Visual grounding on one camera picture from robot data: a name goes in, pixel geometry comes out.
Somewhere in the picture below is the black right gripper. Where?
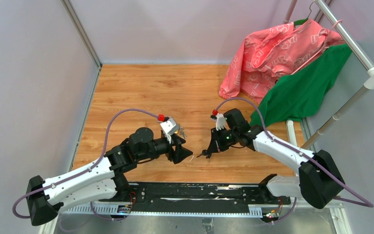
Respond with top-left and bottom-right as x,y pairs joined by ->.
207,125 -> 239,153

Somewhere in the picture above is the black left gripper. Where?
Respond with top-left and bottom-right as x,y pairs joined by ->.
137,133 -> 193,163

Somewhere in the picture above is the small brass key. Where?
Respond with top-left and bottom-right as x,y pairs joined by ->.
178,126 -> 187,139

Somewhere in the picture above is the black-headed key bunch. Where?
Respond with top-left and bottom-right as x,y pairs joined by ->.
196,150 -> 208,158

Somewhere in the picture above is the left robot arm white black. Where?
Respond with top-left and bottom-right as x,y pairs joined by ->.
26,127 -> 193,226

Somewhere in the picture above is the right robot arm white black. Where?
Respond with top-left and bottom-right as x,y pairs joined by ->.
202,108 -> 344,209

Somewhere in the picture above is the green garment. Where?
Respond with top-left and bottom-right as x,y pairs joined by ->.
250,44 -> 352,126

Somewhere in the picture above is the pink patterned garment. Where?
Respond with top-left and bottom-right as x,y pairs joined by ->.
219,19 -> 344,103

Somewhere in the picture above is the metal clothes rack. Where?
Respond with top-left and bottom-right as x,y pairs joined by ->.
283,0 -> 374,199

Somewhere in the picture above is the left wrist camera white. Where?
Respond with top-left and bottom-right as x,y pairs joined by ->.
157,115 -> 180,144

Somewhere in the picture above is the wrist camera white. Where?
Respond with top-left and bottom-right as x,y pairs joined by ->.
157,115 -> 180,144
210,109 -> 227,131

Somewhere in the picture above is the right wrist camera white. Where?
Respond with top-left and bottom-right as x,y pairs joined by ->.
210,109 -> 227,131

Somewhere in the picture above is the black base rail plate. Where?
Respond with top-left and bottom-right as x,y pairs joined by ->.
59,181 -> 294,219

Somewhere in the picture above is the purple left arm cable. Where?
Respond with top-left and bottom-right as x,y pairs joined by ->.
12,108 -> 162,222

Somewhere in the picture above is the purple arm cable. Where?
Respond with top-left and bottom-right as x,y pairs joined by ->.
215,97 -> 374,223
12,108 -> 162,222

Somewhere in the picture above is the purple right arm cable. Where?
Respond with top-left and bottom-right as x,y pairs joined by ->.
215,97 -> 374,223

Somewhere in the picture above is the aluminium corner frame post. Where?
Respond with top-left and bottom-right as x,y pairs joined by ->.
60,0 -> 102,71

